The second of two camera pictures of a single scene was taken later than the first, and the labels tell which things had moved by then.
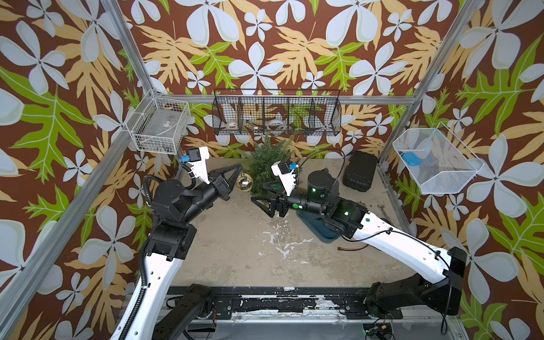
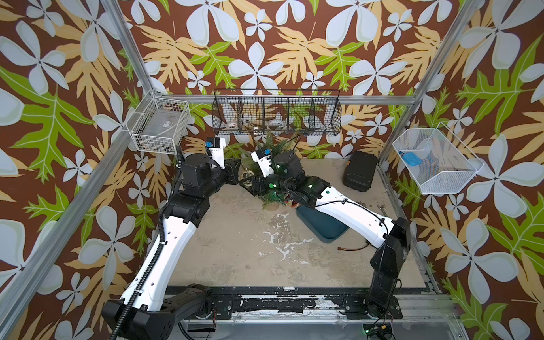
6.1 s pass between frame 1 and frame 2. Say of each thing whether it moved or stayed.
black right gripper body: moved
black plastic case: stayed
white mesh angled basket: stayed
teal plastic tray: stayed
